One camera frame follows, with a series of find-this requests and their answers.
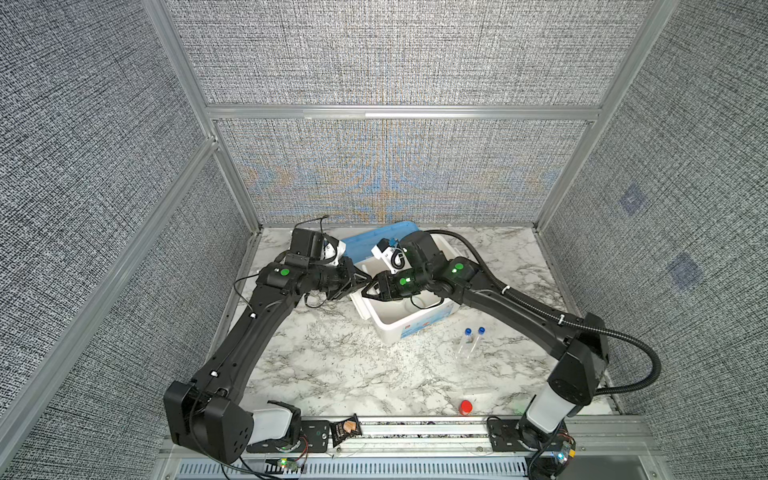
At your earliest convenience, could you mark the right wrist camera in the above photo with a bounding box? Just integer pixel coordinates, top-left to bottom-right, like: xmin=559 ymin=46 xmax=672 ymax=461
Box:
xmin=371 ymin=238 xmax=406 ymax=274

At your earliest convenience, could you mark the red capped vial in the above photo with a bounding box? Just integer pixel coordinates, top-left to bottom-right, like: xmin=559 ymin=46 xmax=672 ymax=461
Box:
xmin=458 ymin=400 xmax=473 ymax=416

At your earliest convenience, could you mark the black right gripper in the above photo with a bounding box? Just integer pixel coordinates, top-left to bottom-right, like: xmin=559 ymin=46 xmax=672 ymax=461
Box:
xmin=359 ymin=269 xmax=434 ymax=302

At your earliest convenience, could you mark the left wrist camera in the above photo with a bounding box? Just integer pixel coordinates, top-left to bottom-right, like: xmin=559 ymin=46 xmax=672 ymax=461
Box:
xmin=284 ymin=228 xmax=342 ymax=268

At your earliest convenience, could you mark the white plastic storage bin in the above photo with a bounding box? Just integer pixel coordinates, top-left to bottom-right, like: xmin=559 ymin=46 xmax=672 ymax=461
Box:
xmin=349 ymin=233 xmax=480 ymax=347

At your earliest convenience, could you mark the small circuit board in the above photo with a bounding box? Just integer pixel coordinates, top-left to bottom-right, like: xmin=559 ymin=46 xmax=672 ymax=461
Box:
xmin=330 ymin=414 xmax=362 ymax=447

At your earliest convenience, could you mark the aluminium front rail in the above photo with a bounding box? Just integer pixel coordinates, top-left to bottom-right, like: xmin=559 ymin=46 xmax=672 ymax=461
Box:
xmin=151 ymin=415 xmax=673 ymax=479

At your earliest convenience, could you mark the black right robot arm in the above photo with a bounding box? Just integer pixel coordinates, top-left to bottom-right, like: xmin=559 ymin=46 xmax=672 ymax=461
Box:
xmin=361 ymin=229 xmax=608 ymax=450

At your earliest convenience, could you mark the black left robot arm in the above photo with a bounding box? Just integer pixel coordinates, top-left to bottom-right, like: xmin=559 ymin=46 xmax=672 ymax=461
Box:
xmin=163 ymin=256 xmax=371 ymax=464

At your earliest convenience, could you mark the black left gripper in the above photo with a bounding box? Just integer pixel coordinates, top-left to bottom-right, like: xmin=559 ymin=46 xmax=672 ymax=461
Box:
xmin=309 ymin=256 xmax=372 ymax=300

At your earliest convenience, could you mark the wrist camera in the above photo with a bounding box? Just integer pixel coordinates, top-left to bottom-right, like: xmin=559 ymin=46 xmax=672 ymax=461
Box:
xmin=371 ymin=238 xmax=406 ymax=274
xmin=284 ymin=228 xmax=342 ymax=268

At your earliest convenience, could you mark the blue capped test tube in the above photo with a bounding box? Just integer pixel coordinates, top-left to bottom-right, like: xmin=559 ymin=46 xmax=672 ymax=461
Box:
xmin=456 ymin=327 xmax=474 ymax=359
xmin=467 ymin=327 xmax=486 ymax=358

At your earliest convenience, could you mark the blue plastic bin lid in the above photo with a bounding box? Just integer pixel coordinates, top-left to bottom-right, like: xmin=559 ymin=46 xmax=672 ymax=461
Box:
xmin=341 ymin=221 xmax=419 ymax=263

